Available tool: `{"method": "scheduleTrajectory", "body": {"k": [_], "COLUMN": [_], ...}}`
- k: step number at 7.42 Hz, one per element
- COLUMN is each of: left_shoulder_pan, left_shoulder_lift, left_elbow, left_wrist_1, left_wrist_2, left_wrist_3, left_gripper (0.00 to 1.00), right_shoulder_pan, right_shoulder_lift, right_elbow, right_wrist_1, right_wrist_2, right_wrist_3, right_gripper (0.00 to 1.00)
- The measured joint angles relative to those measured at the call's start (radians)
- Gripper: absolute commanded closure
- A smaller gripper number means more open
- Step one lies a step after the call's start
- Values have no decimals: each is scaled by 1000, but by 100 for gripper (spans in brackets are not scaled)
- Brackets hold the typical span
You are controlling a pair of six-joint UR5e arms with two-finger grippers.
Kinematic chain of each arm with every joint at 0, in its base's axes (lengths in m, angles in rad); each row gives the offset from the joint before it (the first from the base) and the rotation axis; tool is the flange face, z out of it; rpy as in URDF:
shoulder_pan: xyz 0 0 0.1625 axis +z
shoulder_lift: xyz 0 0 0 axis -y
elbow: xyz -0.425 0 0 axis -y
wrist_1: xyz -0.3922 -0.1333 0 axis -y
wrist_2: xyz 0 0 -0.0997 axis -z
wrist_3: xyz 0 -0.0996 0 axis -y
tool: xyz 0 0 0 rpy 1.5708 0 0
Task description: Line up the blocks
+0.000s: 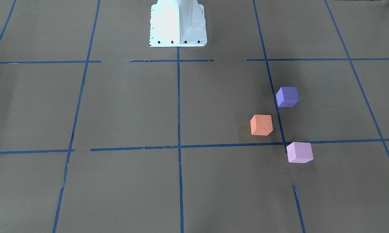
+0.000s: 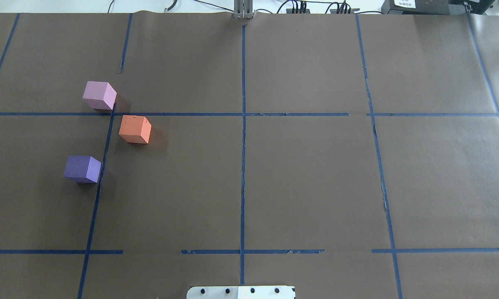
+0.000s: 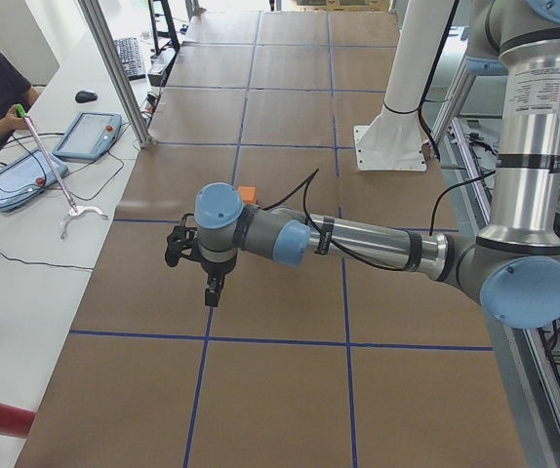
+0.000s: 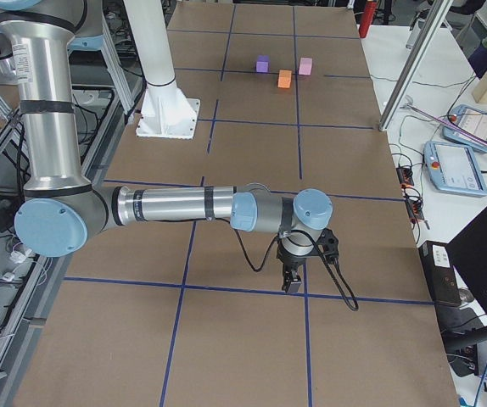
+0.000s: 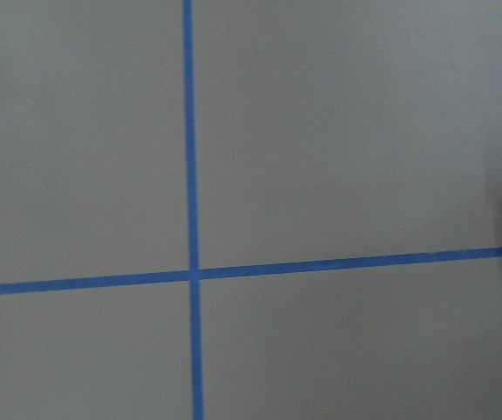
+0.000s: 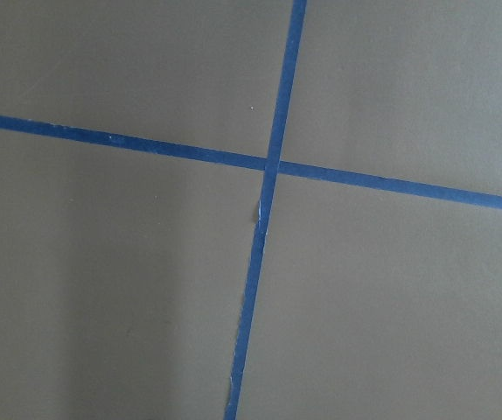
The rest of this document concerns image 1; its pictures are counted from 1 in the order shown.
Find purple foam cube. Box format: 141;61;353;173
275;87;299;107

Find orange foam cube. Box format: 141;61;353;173
250;115;273;136

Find pink foam cube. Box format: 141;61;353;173
286;142;314;163

